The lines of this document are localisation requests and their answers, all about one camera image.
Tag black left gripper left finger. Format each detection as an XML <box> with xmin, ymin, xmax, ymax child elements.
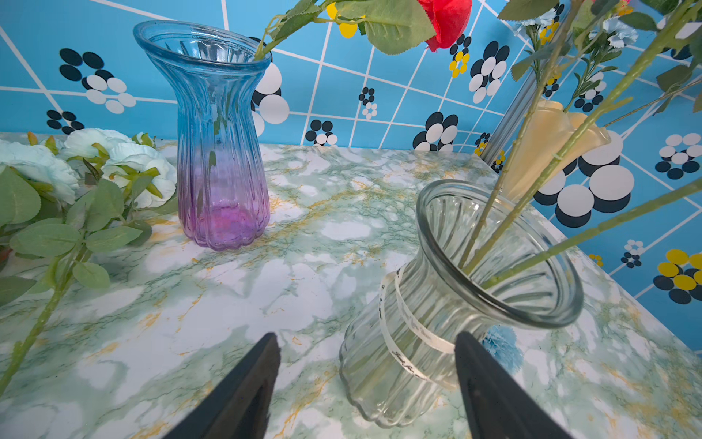
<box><xmin>166</xmin><ymin>333</ymin><xmax>281</xmax><ymax>438</ymax></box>

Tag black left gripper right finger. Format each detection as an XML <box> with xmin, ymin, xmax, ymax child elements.
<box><xmin>454</xmin><ymin>332</ymin><xmax>570</xmax><ymax>438</ymax></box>

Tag blue purple ribbed glass vase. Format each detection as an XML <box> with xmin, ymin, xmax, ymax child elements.
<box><xmin>133</xmin><ymin>20</ymin><xmax>272</xmax><ymax>252</ymax></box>

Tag clear glass vase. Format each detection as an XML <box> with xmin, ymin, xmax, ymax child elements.
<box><xmin>340</xmin><ymin>179</ymin><xmax>584</xmax><ymax>428</ymax></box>

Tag yellow ceramic vase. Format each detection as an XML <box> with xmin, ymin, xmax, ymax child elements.
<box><xmin>501</xmin><ymin>99</ymin><xmax>587</xmax><ymax>202</ymax></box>

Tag mixed flower bouquet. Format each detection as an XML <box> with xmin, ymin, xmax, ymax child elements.
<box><xmin>457</xmin><ymin>0</ymin><xmax>702</xmax><ymax>289</ymax></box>

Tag red rose stem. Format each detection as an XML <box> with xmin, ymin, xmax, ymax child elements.
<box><xmin>254</xmin><ymin>0</ymin><xmax>473</xmax><ymax>60</ymax></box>

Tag right aluminium corner post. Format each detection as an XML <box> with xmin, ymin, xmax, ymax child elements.
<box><xmin>481</xmin><ymin>71</ymin><xmax>537</xmax><ymax>165</ymax></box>

